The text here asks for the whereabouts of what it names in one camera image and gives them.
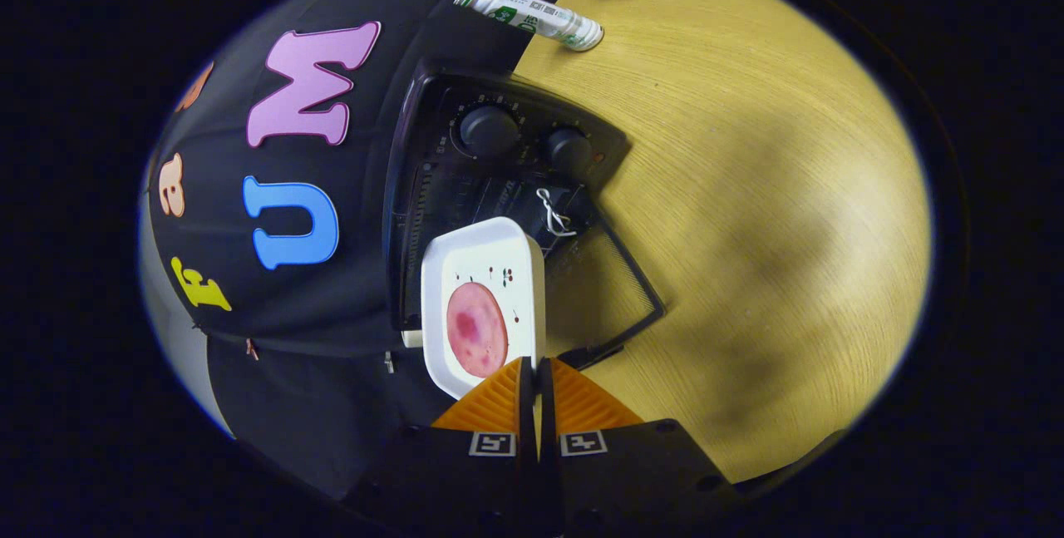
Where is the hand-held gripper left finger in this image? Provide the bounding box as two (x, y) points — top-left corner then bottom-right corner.
(345, 357), (541, 538)

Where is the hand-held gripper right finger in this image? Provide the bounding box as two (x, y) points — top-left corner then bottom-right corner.
(539, 357), (741, 538)

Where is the pink ham slice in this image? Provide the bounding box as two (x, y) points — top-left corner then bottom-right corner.
(446, 282), (510, 379)

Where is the white square plate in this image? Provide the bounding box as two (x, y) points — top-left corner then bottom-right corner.
(421, 217), (547, 400)

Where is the black toaster oven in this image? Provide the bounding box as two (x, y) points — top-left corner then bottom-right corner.
(382, 56), (666, 371)

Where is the black backdrop cloth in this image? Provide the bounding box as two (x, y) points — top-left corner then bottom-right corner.
(141, 0), (583, 506)

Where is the white green drink bottle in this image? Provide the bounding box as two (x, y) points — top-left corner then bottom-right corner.
(454, 0), (605, 52)

